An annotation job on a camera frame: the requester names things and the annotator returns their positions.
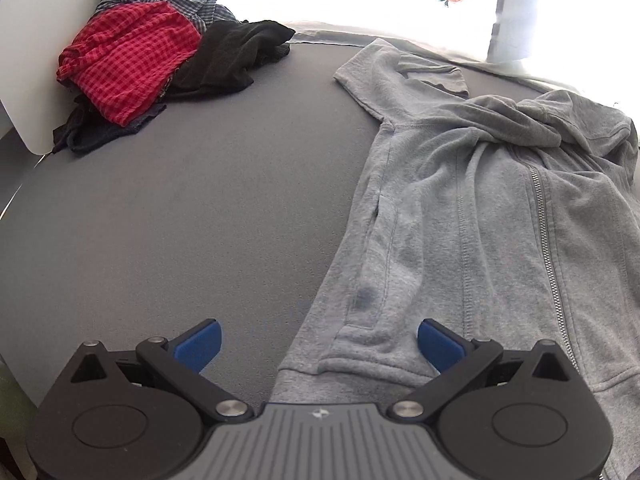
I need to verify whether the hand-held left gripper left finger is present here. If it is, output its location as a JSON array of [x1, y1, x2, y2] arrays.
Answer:
[[67, 318, 254, 422]]

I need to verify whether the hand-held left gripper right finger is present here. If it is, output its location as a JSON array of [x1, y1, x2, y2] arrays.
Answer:
[[387, 318, 583, 421]]

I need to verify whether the grey zip hoodie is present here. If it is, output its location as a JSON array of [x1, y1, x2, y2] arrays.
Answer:
[[272, 37, 640, 480]]

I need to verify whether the dark navy garment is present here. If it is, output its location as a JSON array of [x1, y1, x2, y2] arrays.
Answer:
[[52, 101, 169, 157]]

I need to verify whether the red checked garment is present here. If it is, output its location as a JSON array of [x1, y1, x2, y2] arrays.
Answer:
[[56, 1, 204, 129]]

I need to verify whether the white divider board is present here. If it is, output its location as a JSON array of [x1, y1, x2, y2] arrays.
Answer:
[[0, 0, 128, 157]]

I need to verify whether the white printed sheet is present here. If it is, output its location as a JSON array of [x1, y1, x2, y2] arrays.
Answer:
[[277, 0, 640, 93]]

